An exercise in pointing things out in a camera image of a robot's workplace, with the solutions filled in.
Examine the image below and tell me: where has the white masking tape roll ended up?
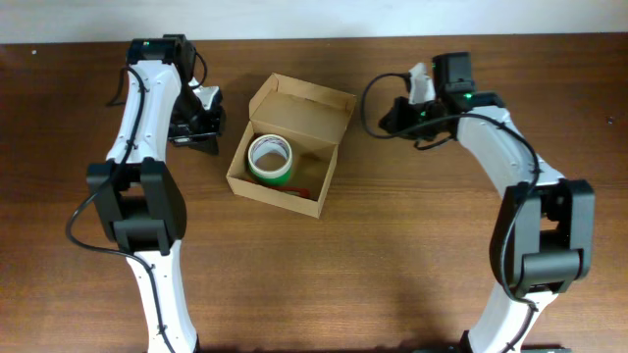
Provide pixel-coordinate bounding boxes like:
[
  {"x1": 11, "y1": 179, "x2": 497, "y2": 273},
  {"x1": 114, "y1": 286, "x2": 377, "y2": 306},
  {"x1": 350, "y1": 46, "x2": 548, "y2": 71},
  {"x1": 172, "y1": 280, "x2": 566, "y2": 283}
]
[{"x1": 247, "y1": 134, "x2": 293, "y2": 171}]

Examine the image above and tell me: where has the brown cardboard box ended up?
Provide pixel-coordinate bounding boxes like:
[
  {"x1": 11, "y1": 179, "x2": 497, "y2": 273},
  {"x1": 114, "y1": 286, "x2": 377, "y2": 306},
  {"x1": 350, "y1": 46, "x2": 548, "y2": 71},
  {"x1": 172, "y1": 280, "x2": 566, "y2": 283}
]
[{"x1": 227, "y1": 74, "x2": 356, "y2": 218}]

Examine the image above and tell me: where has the orange utility knife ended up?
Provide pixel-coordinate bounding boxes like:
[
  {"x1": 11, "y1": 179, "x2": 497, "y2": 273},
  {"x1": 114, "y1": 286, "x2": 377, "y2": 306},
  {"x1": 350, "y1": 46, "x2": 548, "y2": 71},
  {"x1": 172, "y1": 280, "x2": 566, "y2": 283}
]
[{"x1": 247, "y1": 178, "x2": 311, "y2": 199}]

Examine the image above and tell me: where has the green tape roll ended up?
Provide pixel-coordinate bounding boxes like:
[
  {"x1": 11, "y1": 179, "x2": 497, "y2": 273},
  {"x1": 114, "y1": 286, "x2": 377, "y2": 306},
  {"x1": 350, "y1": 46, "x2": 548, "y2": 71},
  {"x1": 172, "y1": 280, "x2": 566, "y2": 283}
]
[{"x1": 249, "y1": 163, "x2": 292, "y2": 186}]

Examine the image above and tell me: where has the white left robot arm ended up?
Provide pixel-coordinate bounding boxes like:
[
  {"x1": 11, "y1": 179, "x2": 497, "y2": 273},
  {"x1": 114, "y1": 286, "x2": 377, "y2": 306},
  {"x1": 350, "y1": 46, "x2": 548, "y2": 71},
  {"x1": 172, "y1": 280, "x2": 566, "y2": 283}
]
[{"x1": 78, "y1": 34, "x2": 226, "y2": 352}]

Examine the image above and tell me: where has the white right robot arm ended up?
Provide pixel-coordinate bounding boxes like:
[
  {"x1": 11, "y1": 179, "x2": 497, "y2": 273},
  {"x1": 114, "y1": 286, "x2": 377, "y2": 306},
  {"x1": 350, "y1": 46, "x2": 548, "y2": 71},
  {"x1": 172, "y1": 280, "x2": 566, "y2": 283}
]
[{"x1": 378, "y1": 52, "x2": 595, "y2": 352}]

